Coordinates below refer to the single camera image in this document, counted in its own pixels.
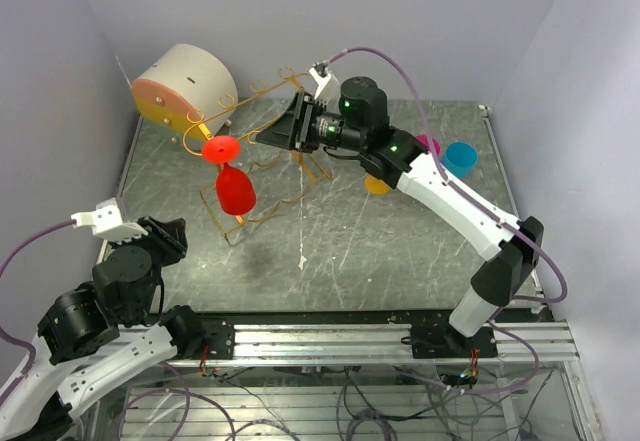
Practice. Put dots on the blue plastic wine glass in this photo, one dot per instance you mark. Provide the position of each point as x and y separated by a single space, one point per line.
460 158

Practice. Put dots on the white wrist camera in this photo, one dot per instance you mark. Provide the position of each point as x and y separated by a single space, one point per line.
328 86
108 222

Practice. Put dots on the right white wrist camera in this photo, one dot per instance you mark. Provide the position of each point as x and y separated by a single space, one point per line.
328 86

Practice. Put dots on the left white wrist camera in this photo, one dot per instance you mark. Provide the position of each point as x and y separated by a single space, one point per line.
108 222

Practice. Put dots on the red plastic wine glass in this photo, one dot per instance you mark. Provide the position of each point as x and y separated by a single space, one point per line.
233 186

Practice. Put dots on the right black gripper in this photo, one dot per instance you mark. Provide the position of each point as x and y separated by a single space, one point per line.
293 129

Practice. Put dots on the gold wire wine glass rack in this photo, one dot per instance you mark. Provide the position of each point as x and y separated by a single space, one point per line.
309 166

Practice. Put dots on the magenta plastic wine glass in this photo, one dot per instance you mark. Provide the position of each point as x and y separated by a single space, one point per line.
430 143

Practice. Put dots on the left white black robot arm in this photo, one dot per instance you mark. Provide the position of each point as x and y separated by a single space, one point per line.
101 334

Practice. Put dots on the beige cylindrical toy box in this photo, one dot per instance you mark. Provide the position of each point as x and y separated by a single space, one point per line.
186 85

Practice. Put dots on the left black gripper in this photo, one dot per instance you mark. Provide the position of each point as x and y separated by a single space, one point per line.
168 234

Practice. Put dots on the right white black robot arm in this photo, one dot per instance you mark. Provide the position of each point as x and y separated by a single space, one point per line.
360 125

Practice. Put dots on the yellow plastic wine glass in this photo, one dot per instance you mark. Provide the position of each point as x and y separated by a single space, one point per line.
376 186

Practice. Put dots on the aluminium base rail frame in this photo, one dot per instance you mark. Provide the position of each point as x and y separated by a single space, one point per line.
375 377

